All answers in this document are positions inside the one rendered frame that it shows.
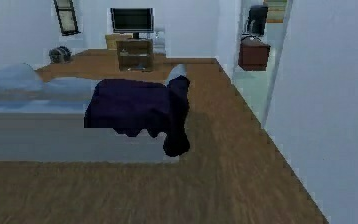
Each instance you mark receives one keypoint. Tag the grey bed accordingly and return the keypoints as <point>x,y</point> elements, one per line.
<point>53,136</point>

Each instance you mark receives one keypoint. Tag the dark purple blanket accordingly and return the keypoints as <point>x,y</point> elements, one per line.
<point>137,103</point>

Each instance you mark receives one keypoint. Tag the brown wooden television stand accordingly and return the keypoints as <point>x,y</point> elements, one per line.
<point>135,53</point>

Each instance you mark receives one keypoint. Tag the dark red cabinet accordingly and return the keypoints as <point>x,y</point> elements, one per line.
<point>253,55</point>

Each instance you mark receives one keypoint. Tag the black television set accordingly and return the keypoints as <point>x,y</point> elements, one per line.
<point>132,20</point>

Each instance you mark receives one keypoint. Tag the black appliance on cabinet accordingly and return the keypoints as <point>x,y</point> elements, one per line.
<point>257,19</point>

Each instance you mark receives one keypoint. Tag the pale blue pillow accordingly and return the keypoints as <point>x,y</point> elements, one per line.
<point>13,77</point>

